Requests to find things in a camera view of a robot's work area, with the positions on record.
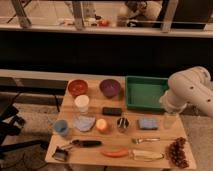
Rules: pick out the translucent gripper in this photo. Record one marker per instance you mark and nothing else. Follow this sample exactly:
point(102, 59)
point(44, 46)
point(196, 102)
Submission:
point(170, 116)

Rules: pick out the black eraser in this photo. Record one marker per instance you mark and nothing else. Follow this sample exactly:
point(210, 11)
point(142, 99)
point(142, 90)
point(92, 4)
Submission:
point(111, 111)

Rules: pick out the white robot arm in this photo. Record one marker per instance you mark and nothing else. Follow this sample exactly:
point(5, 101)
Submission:
point(190, 86)

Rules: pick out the purple bowl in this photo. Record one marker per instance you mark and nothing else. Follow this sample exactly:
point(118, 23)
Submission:
point(110, 87)

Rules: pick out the red bowl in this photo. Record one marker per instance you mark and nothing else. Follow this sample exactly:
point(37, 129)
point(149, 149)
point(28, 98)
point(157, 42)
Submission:
point(77, 87)

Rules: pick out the blue sponge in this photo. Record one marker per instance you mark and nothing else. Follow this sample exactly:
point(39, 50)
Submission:
point(148, 124)

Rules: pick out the dark red grape bunch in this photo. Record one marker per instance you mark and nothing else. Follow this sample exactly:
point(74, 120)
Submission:
point(176, 153)

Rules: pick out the green plastic tray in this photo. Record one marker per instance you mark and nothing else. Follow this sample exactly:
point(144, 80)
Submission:
point(143, 93)

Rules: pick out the small metal cup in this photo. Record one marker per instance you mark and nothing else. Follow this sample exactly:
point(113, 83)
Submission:
point(122, 124)

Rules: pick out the red yellow apple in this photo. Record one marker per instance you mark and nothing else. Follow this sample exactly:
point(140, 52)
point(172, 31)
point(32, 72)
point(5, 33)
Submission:
point(102, 126)

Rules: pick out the grey-blue cloth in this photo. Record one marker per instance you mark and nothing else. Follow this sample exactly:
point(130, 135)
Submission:
point(84, 123)

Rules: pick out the white cup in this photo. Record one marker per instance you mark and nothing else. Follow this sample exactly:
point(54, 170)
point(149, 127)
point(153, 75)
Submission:
point(82, 103)

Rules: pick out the blue cup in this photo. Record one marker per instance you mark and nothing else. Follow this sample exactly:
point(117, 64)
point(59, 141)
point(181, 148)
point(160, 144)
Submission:
point(61, 127)

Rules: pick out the person in background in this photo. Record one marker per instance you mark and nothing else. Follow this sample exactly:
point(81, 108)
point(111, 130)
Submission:
point(141, 13)

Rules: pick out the small metal clip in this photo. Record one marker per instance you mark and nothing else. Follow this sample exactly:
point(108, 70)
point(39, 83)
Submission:
point(60, 154)

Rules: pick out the black office chair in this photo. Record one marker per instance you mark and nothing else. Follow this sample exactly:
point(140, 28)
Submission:
point(8, 118)

